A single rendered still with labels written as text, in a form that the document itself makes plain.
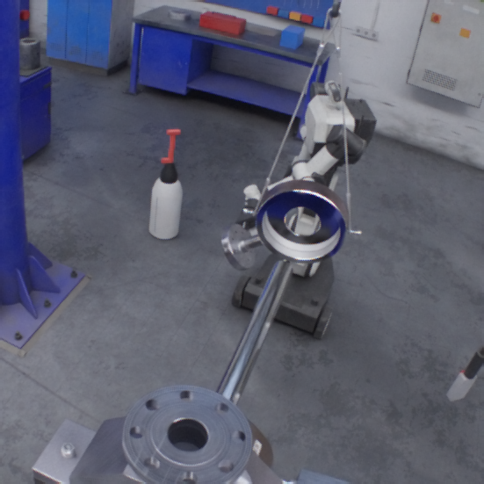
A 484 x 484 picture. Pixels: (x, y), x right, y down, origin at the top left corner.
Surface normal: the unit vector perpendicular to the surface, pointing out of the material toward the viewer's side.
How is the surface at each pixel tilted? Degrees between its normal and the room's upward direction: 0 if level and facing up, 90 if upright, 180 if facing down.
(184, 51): 90
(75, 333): 0
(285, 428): 0
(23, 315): 0
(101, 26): 90
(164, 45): 90
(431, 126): 90
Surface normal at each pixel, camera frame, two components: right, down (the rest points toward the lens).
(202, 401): 0.15, -0.80
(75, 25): -0.34, 0.52
